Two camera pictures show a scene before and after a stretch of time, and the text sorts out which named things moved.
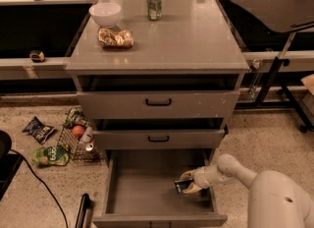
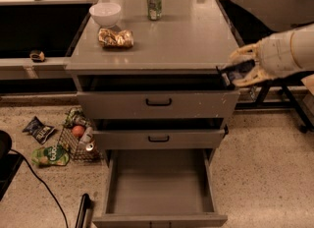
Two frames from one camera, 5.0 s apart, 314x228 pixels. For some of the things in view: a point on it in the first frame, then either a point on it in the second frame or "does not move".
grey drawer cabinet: [160, 82] does not move
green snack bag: [50, 156] does not move
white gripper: [203, 177] -> [276, 54]
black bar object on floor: [85, 213] does not move
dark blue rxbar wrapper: [181, 185] -> [232, 72]
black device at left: [9, 163] does not move
